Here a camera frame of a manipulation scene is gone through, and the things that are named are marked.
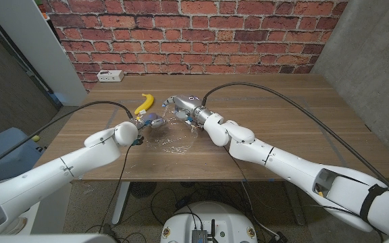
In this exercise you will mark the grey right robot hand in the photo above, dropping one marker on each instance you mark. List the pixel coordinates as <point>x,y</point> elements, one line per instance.
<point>189,106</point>

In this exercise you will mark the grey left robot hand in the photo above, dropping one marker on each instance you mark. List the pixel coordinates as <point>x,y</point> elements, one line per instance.
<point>150,120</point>

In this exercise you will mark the clear plastic wrap sheet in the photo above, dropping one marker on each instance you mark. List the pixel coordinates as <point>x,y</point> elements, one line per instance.
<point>171,141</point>

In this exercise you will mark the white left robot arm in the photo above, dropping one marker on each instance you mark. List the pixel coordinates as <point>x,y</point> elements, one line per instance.
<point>46,179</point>

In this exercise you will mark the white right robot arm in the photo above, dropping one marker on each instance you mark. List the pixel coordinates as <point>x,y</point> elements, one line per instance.
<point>299,168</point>

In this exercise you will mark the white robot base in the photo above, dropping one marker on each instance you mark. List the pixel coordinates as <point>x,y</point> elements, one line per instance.
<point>209,222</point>

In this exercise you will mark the yellow toy banana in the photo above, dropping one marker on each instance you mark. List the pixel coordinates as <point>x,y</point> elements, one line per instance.
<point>144,103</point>

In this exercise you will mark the grey tape outline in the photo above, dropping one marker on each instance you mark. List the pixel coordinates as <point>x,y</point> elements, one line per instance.
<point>248,100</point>

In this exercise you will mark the white power strip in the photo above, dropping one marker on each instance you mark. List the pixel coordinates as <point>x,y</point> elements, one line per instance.
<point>110,76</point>

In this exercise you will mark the round black floor fan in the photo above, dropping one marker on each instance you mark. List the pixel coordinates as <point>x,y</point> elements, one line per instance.
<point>142,189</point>

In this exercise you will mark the red brick printed backdrop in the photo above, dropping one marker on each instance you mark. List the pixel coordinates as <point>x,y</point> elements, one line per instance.
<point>194,33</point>

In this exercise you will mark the white table leg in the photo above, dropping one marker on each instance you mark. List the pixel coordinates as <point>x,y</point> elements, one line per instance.
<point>120,202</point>

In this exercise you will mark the white pillar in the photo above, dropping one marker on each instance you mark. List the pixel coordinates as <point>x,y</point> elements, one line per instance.
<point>35,44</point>

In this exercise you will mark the grey table leg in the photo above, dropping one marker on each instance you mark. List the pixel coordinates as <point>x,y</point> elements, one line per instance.
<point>297,209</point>

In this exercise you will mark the blue plastic bin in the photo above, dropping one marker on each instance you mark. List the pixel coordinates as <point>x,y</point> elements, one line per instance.
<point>2,158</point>

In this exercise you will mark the white robot torso edge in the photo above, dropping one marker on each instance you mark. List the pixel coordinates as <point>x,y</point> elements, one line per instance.
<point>46,239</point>

